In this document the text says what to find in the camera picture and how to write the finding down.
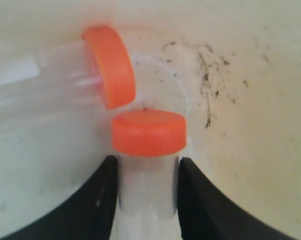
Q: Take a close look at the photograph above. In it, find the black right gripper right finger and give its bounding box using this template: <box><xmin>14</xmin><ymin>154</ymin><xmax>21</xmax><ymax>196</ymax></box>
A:
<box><xmin>177</xmin><ymin>157</ymin><xmax>293</xmax><ymax>240</ymax></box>

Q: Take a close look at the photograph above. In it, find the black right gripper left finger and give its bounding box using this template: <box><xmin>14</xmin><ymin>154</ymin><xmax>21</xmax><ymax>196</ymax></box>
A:
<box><xmin>4</xmin><ymin>155</ymin><xmax>118</xmax><ymax>240</ymax></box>

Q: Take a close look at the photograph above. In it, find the orange-capped tube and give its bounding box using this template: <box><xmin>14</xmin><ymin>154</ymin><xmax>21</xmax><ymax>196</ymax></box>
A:
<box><xmin>0</xmin><ymin>25</ymin><xmax>136</xmax><ymax>121</ymax></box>

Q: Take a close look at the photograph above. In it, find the cream plastic bin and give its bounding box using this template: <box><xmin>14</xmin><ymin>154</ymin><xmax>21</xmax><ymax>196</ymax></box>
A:
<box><xmin>0</xmin><ymin>0</ymin><xmax>301</xmax><ymax>240</ymax></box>

